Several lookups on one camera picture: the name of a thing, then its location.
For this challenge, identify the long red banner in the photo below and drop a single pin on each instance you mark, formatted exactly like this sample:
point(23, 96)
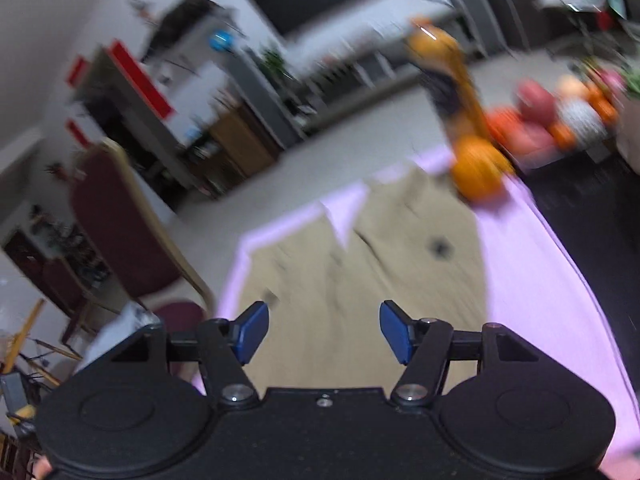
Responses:
point(142, 80)

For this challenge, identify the stack of folded clothes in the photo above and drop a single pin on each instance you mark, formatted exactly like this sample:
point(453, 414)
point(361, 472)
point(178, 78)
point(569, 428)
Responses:
point(120, 335)

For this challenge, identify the grey television stand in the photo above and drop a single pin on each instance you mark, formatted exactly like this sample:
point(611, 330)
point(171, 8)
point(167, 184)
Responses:
point(265, 95)

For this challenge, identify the maroon chair with gold frame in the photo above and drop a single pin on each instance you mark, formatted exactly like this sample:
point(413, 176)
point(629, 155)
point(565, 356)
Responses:
point(115, 230)

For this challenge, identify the blue globe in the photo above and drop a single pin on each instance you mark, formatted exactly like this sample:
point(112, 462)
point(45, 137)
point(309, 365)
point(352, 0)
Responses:
point(221, 41)

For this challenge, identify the red and orange fruit pile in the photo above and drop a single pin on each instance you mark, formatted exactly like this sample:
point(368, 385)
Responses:
point(540, 110)

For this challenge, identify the green potted plant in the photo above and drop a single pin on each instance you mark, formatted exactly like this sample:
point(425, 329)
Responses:
point(274, 62)

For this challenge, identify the khaki pants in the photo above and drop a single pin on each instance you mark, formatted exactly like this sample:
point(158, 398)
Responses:
point(350, 280)

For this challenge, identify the small red banner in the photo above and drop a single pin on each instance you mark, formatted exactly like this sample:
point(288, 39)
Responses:
point(76, 71)
point(77, 134)

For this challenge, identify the wooden cabinet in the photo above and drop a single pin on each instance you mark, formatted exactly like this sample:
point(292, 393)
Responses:
point(245, 145)

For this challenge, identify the pink blanket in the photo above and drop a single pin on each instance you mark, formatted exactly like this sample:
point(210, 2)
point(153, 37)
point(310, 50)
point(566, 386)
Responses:
point(525, 285)

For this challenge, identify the dark animal figure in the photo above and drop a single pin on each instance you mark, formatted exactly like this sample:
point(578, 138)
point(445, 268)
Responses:
point(175, 22)

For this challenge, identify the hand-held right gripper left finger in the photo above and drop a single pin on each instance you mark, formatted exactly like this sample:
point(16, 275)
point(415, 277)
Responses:
point(252, 332)

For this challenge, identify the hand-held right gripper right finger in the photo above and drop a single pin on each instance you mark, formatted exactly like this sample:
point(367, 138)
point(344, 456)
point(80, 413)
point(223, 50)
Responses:
point(395, 332)

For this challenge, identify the yellow round table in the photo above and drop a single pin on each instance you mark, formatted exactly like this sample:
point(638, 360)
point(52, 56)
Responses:
point(22, 335)

